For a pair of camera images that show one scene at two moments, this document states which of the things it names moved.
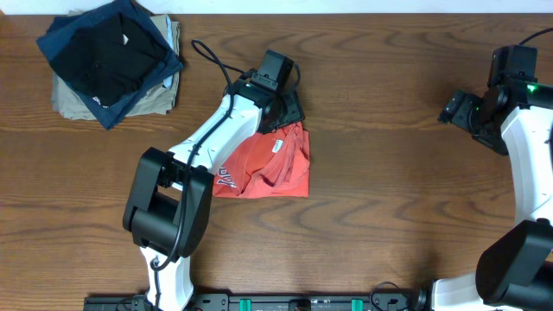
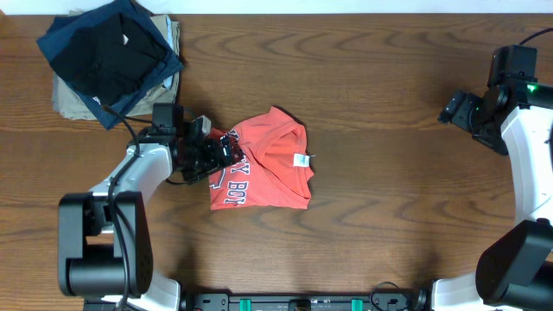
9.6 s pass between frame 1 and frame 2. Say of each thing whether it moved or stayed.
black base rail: stayed
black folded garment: stayed
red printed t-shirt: moved
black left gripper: moved
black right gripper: stayed
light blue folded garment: stayed
